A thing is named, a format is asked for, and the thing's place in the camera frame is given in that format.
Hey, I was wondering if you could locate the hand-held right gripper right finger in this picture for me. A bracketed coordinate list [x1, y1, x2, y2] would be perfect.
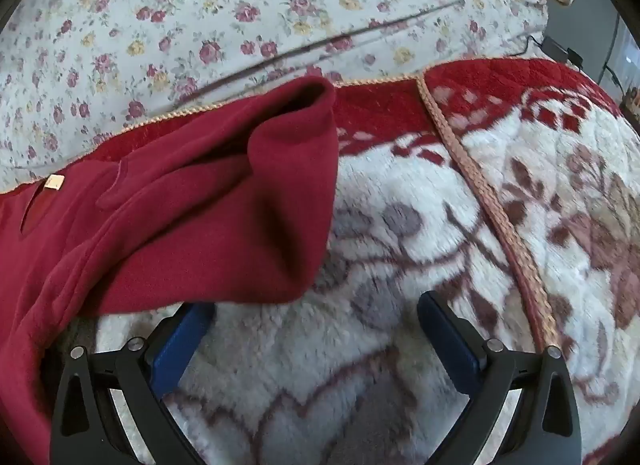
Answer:
[416, 290, 583, 465]

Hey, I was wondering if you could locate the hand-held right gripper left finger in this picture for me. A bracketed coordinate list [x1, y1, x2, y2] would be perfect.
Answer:
[49, 301, 217, 465]

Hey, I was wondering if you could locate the dark red pillow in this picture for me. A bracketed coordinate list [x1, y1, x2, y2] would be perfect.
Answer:
[0, 76, 337, 465]

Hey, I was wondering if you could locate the red and white plush blanket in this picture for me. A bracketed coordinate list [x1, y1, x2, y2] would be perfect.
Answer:
[0, 59, 640, 465]

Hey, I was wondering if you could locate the floral print bed quilt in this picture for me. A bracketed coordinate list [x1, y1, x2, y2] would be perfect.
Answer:
[0, 0, 551, 193]

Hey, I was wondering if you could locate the black charger with cable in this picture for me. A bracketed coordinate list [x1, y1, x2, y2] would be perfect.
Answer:
[515, 34, 586, 70]

